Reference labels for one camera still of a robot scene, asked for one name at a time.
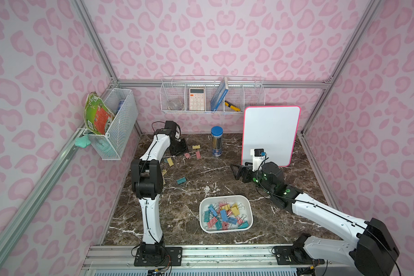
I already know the green red snack bag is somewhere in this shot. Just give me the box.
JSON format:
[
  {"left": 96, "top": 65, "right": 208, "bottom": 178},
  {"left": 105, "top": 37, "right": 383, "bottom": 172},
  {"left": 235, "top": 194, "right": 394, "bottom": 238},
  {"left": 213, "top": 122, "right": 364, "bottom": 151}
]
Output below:
[{"left": 83, "top": 92, "right": 115, "bottom": 135}]

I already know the blue binder clip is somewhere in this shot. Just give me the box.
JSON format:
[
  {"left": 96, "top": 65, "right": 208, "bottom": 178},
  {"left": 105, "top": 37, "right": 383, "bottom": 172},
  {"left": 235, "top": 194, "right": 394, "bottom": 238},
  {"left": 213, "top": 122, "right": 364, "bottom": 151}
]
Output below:
[
  {"left": 227, "top": 217, "right": 238, "bottom": 225},
  {"left": 208, "top": 205, "right": 218, "bottom": 217}
]

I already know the pink framed whiteboard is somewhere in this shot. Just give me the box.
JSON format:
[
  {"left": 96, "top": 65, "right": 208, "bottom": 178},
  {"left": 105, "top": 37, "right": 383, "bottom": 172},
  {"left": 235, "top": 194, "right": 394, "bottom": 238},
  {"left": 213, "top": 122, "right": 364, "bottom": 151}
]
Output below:
[{"left": 241, "top": 106, "right": 301, "bottom": 167}]

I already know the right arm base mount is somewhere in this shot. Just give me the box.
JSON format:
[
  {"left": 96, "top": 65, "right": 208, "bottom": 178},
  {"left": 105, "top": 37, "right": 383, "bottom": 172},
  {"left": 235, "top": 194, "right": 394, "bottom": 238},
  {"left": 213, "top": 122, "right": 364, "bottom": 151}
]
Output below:
[{"left": 271, "top": 246, "right": 325, "bottom": 266}]

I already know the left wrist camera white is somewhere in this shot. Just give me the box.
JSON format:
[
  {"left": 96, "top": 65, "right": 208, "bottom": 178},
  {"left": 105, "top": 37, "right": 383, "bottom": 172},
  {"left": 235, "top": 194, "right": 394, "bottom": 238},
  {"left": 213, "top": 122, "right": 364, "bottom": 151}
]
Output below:
[{"left": 175, "top": 124, "right": 181, "bottom": 140}]

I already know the wire shelf on back wall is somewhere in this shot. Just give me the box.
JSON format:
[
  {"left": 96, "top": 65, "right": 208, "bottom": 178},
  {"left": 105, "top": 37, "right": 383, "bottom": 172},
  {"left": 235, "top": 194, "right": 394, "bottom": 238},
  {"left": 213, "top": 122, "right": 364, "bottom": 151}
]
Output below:
[{"left": 160, "top": 75, "right": 266, "bottom": 113}]

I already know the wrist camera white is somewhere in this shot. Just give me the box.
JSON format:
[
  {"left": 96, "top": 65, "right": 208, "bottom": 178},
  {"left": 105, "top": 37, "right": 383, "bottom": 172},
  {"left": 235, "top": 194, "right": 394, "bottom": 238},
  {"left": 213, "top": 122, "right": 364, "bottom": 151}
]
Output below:
[
  {"left": 250, "top": 148, "right": 267, "bottom": 171},
  {"left": 175, "top": 124, "right": 181, "bottom": 140}
]

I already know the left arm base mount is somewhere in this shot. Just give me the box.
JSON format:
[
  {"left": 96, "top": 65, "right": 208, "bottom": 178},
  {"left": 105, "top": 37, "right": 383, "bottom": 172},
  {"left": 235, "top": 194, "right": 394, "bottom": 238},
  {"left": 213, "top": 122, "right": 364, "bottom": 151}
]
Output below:
[{"left": 133, "top": 244, "right": 183, "bottom": 267}]

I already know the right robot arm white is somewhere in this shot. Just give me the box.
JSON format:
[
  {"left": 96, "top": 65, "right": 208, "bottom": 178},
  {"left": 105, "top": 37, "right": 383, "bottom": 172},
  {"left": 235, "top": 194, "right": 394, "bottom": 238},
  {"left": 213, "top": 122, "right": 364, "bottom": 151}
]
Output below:
[{"left": 231, "top": 162, "right": 400, "bottom": 276}]

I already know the blue lid pencil canister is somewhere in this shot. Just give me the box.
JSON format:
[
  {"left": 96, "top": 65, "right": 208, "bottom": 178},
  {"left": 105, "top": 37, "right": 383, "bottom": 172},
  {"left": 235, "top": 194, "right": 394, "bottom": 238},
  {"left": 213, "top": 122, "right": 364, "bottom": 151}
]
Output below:
[{"left": 211, "top": 126, "right": 223, "bottom": 157}]

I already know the yellow utility knife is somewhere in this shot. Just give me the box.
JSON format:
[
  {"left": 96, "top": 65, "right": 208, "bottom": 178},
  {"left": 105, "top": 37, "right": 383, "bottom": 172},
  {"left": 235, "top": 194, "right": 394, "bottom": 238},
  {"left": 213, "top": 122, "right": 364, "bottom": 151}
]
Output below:
[{"left": 224, "top": 101, "right": 241, "bottom": 112}]

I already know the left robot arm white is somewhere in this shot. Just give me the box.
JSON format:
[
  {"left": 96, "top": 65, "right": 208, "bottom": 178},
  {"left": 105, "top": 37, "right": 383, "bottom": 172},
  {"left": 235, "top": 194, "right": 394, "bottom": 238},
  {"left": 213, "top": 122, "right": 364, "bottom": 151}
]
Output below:
[{"left": 131, "top": 121, "right": 188, "bottom": 247}]

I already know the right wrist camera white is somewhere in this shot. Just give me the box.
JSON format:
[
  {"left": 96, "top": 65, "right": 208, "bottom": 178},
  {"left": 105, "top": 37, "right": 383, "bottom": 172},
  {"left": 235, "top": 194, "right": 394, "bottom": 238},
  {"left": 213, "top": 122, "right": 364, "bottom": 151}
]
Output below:
[{"left": 250, "top": 148, "right": 267, "bottom": 171}]

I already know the teal binder clip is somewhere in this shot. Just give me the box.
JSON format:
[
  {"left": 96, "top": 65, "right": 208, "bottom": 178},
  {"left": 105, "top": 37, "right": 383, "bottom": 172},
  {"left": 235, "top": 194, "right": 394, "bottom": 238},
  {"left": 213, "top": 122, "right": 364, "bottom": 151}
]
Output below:
[
  {"left": 203, "top": 210, "right": 210, "bottom": 223},
  {"left": 177, "top": 177, "right": 187, "bottom": 185}
]

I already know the blue book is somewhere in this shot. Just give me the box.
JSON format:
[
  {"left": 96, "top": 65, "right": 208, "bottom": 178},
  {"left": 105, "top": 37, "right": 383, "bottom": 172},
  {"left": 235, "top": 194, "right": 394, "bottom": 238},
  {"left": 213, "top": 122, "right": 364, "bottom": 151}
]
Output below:
[{"left": 210, "top": 77, "right": 229, "bottom": 112}]

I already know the teal binder clip under yellow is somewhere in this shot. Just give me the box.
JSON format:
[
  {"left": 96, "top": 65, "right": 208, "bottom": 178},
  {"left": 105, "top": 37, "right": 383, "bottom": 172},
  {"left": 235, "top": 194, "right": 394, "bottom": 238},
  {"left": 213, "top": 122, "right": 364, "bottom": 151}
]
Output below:
[{"left": 177, "top": 177, "right": 187, "bottom": 185}]

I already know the white mesh wall basket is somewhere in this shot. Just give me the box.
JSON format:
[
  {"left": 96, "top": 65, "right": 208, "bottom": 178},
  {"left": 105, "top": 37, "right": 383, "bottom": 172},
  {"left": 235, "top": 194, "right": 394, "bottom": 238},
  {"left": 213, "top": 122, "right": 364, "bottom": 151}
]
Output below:
[{"left": 88, "top": 88, "right": 139, "bottom": 161}]

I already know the white storage tray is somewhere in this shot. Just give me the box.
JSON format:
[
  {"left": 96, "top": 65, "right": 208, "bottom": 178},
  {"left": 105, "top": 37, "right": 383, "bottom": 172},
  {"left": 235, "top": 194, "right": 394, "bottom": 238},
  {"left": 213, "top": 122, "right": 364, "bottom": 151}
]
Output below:
[{"left": 199, "top": 195, "right": 254, "bottom": 233}]

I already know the white calculator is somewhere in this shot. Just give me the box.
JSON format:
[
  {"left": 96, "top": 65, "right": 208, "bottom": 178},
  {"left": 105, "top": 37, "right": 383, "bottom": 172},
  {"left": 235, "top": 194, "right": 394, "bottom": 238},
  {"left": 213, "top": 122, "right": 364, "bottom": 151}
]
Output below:
[{"left": 189, "top": 87, "right": 206, "bottom": 111}]

